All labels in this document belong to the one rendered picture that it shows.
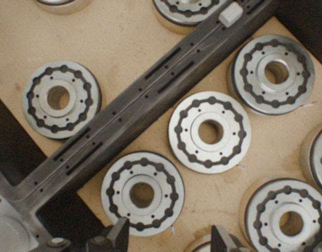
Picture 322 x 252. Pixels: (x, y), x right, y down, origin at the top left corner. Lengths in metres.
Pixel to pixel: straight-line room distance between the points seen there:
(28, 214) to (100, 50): 0.22
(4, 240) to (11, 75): 0.23
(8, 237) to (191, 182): 0.28
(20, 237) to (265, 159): 0.38
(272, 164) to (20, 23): 0.41
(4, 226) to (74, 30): 0.31
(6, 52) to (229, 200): 0.38
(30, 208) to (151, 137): 0.16
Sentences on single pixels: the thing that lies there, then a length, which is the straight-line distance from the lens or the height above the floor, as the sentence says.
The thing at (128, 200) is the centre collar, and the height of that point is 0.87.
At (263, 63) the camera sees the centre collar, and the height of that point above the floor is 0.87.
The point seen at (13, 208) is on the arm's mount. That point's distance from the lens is 0.47.
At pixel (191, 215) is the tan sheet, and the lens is 0.33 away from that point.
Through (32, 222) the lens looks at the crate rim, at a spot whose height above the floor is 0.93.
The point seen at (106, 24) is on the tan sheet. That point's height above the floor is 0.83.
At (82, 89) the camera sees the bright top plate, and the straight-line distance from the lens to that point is 0.31.
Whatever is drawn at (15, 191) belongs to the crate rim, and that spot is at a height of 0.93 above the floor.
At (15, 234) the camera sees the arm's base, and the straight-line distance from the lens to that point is 0.45.
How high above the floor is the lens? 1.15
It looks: 85 degrees down
